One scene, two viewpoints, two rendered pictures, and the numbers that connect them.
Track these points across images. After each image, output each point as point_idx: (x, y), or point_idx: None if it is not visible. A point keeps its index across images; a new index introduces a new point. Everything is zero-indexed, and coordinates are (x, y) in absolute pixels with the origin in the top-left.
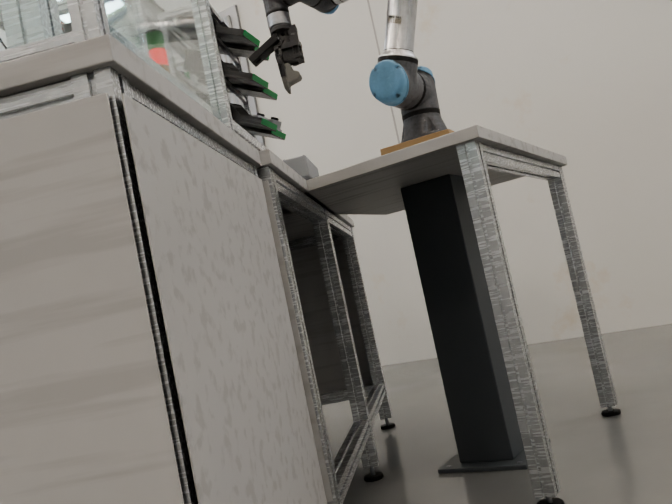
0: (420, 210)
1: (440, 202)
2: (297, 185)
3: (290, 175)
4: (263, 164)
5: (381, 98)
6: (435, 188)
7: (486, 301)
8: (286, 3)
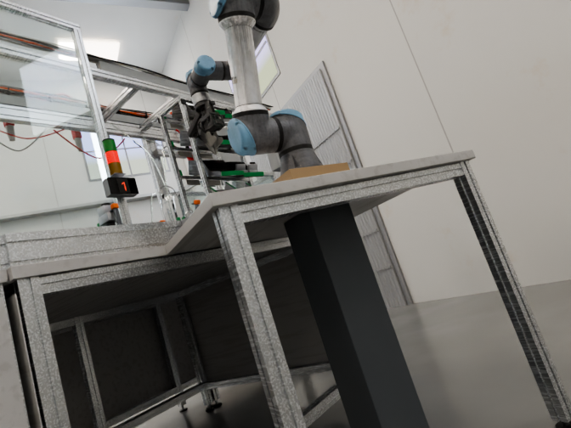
0: (297, 242)
1: (307, 235)
2: (132, 261)
3: (95, 263)
4: (10, 280)
5: (237, 153)
6: (302, 222)
7: (367, 325)
8: (199, 85)
